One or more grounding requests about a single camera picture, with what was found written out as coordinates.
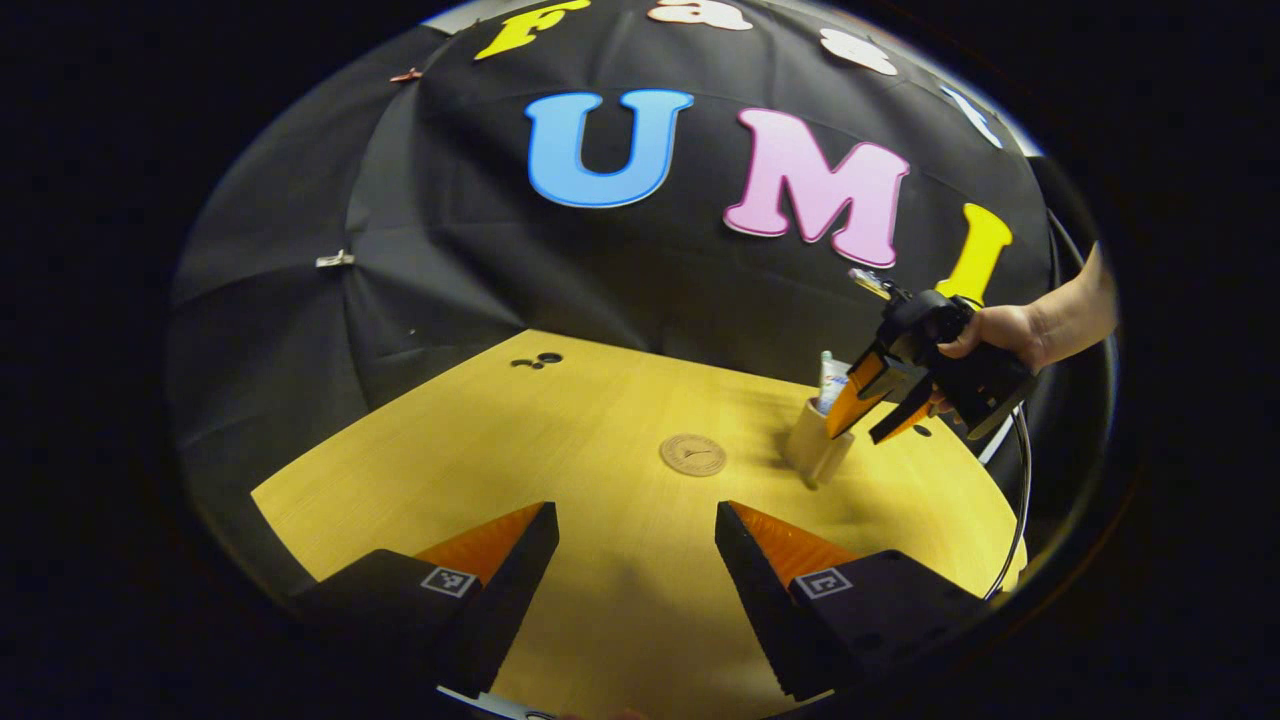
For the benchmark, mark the wooden desktop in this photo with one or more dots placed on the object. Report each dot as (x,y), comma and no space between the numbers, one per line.
(600,450)

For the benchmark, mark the silver cloth clip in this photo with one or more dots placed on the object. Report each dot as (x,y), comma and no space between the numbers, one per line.
(335,260)

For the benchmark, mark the beige cup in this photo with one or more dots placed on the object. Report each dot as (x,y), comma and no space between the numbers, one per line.
(812,450)

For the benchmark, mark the thin white pole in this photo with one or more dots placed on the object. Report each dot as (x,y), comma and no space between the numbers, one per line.
(997,443)

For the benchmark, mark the round cork coaster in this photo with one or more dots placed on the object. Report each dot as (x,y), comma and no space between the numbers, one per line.
(693,455)

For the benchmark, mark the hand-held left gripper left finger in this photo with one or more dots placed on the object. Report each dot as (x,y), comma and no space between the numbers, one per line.
(515,590)

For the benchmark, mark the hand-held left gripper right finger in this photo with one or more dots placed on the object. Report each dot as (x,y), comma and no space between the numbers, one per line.
(755,600)

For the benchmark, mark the red cloth clip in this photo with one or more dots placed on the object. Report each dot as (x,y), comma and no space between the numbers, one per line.
(405,75)

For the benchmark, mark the white toothpaste tube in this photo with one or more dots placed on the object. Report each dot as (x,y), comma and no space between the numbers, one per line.
(832,385)

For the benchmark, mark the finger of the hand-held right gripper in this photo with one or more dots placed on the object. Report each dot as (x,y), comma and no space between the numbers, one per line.
(855,395)
(905,415)

